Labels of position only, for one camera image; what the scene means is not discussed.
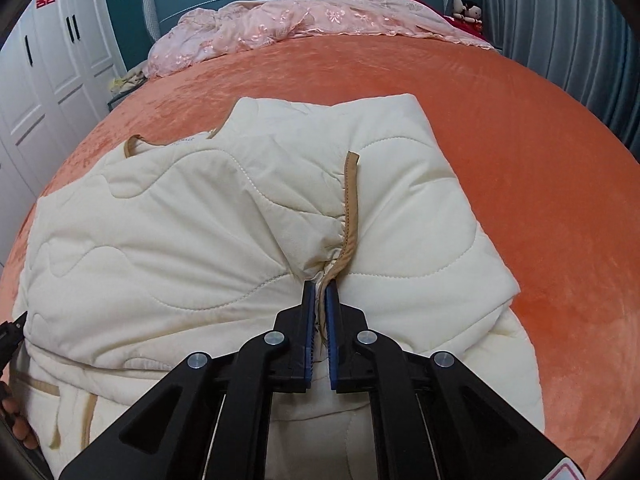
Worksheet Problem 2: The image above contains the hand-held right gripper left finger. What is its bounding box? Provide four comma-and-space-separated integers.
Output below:
57, 280, 321, 480

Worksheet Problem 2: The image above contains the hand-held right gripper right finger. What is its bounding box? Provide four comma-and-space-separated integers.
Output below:
323, 280, 587, 480

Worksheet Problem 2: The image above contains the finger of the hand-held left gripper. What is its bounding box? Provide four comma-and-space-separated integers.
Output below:
0, 310, 29, 362

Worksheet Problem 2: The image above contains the cream quilted jacket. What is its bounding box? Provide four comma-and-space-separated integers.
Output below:
10, 94, 546, 480

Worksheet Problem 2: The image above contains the person's left hand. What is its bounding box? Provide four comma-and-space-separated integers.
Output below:
0, 382, 39, 453

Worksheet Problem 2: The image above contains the orange plush bed blanket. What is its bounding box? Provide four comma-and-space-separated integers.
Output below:
0, 35, 640, 480

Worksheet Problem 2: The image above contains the nightstand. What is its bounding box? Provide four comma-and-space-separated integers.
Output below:
106, 67, 151, 112

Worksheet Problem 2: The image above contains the white wardrobe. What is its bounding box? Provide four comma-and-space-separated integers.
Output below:
0, 0, 129, 263

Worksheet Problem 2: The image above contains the pink lace quilt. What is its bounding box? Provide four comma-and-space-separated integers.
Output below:
146, 0, 497, 79

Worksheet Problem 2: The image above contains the red cloth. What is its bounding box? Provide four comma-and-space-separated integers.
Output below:
390, 0, 485, 39

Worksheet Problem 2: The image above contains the grey-blue curtain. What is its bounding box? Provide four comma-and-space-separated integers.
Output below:
480, 0, 640, 150

